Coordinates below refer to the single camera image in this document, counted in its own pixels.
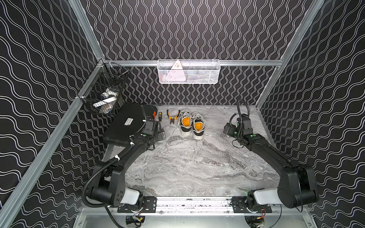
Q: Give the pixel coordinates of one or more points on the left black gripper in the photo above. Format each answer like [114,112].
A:
[159,135]

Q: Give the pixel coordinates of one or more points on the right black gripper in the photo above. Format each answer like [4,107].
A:
[229,133]

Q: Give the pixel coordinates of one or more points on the black white sneaker with laces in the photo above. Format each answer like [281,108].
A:
[185,131]

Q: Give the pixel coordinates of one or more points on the orange insole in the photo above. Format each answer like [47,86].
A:
[198,126]
[186,121]

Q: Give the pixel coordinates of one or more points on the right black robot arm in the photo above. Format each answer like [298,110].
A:
[297,185]

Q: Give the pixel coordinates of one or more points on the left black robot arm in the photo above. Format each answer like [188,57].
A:
[107,185]

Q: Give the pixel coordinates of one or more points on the yellow black pliers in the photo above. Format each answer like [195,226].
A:
[171,117]

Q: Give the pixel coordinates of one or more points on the black yellow screwdriver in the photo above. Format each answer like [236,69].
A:
[160,116]

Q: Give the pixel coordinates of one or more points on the black plastic tool case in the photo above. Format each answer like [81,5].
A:
[129,121]

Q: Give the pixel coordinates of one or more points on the white items in black basket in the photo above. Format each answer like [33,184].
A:
[107,102]

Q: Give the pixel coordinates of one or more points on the pink triangular item in basket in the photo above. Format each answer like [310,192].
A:
[176,73]

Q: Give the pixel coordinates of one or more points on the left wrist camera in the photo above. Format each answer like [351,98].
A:
[151,128]

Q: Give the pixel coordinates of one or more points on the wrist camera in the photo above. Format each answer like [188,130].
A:
[151,128]
[246,126]

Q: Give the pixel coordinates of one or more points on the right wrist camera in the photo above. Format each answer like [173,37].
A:
[246,126]

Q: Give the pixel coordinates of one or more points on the white wire wall basket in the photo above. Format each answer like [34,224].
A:
[197,71]

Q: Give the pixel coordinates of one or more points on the black wire corner basket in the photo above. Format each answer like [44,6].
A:
[106,74]

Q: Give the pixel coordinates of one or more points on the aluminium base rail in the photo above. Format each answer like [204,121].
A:
[215,206]

